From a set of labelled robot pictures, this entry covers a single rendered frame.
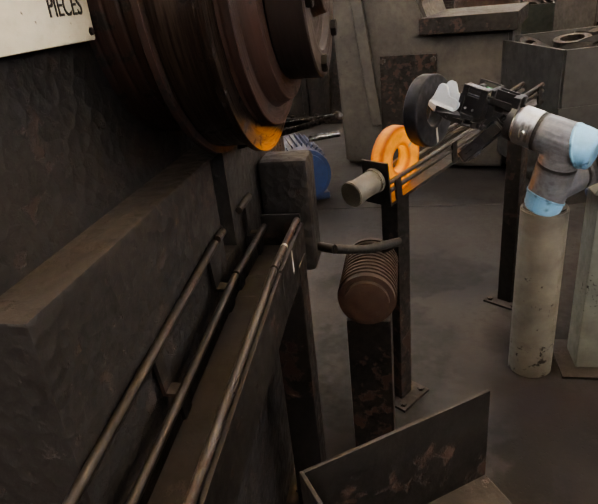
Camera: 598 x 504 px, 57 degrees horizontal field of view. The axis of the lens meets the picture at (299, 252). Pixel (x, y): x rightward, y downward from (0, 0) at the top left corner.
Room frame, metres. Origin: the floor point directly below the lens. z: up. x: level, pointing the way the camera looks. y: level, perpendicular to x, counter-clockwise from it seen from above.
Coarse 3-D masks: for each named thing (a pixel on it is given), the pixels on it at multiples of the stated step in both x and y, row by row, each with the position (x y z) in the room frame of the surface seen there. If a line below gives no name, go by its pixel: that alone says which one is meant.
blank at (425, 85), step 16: (416, 80) 1.19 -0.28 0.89; (432, 80) 1.19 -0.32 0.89; (416, 96) 1.15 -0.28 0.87; (432, 96) 1.19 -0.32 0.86; (416, 112) 1.14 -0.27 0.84; (432, 112) 1.23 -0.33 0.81; (416, 128) 1.14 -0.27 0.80; (432, 128) 1.18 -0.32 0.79; (416, 144) 1.18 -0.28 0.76; (432, 144) 1.18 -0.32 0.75
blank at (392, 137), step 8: (392, 128) 1.26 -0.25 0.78; (400, 128) 1.26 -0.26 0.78; (384, 136) 1.25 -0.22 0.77; (392, 136) 1.24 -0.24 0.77; (400, 136) 1.26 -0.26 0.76; (376, 144) 1.24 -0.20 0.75; (384, 144) 1.23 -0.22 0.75; (392, 144) 1.24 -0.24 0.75; (400, 144) 1.26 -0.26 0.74; (408, 144) 1.28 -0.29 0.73; (376, 152) 1.23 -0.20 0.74; (384, 152) 1.22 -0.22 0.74; (392, 152) 1.24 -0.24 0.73; (400, 152) 1.30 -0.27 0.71; (408, 152) 1.29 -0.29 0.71; (416, 152) 1.31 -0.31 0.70; (376, 160) 1.22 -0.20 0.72; (384, 160) 1.22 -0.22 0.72; (392, 160) 1.24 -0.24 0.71; (400, 160) 1.30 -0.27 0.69; (408, 160) 1.29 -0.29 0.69; (416, 160) 1.31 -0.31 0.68; (392, 168) 1.24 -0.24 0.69; (400, 168) 1.28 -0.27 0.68; (392, 176) 1.24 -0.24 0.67; (392, 184) 1.24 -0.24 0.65
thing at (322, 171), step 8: (288, 136) 3.23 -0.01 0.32; (296, 136) 3.12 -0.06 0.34; (304, 136) 3.19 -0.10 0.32; (288, 144) 3.07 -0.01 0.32; (296, 144) 2.96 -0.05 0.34; (304, 144) 3.02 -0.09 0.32; (312, 144) 2.97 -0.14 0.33; (312, 152) 2.86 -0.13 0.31; (320, 152) 3.04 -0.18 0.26; (320, 160) 2.84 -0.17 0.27; (320, 168) 2.84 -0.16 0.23; (328, 168) 2.87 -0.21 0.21; (320, 176) 2.84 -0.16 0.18; (328, 176) 2.87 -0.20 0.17; (320, 184) 2.84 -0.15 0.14; (328, 184) 2.87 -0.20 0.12; (320, 192) 2.84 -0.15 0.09; (328, 192) 2.99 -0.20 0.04
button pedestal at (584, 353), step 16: (592, 192) 1.34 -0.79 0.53; (592, 208) 1.33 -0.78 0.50; (592, 224) 1.31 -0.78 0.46; (592, 240) 1.29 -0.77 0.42; (592, 256) 1.29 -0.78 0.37; (592, 272) 1.29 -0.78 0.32; (576, 288) 1.37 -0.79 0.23; (592, 288) 1.29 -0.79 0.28; (576, 304) 1.35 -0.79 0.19; (592, 304) 1.29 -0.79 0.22; (576, 320) 1.33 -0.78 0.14; (592, 320) 1.28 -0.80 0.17; (576, 336) 1.31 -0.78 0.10; (592, 336) 1.28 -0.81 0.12; (560, 352) 1.37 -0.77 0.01; (576, 352) 1.30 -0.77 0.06; (592, 352) 1.28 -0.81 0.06; (560, 368) 1.29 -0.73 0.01; (576, 368) 1.28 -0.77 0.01; (592, 368) 1.28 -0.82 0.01
